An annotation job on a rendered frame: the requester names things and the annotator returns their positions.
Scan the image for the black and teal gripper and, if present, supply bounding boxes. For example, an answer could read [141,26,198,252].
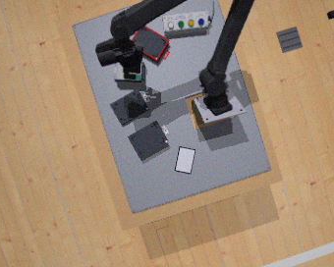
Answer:
[123,42,143,80]

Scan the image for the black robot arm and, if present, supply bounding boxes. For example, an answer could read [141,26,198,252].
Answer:
[95,0,254,116]

